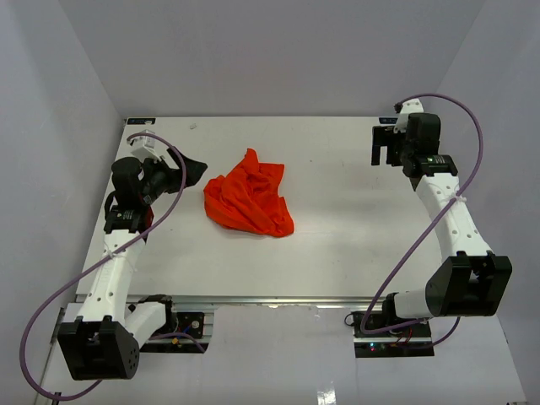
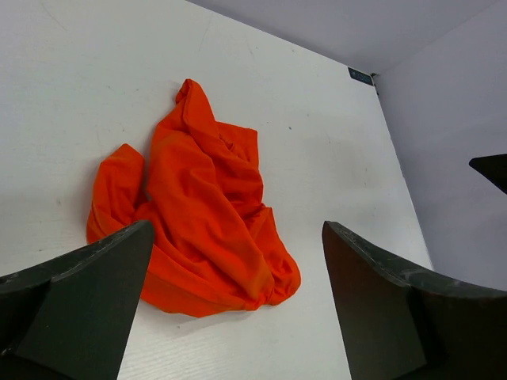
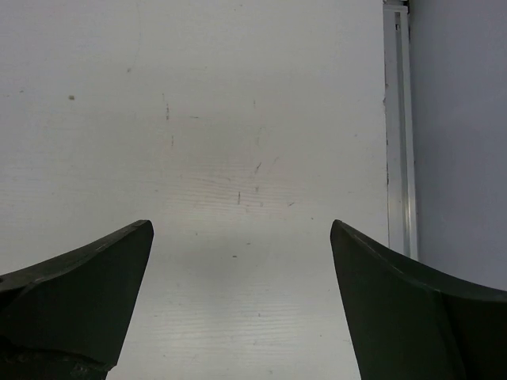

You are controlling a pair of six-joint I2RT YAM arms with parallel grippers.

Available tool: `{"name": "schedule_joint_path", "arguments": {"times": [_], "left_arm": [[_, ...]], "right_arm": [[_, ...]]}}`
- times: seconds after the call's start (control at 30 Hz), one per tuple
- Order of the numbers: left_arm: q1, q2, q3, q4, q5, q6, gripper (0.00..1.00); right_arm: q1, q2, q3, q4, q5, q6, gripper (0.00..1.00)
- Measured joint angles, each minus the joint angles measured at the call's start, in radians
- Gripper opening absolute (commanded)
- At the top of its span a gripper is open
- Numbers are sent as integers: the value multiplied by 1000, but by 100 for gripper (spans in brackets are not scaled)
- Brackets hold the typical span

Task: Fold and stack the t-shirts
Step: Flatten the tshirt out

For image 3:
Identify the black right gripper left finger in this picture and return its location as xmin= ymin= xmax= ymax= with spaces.
xmin=1 ymin=220 xmax=154 ymax=379

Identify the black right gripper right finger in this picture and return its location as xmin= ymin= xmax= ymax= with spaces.
xmin=330 ymin=220 xmax=506 ymax=379

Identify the aluminium table edge rail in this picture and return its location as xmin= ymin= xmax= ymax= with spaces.
xmin=383 ymin=1 xmax=419 ymax=260

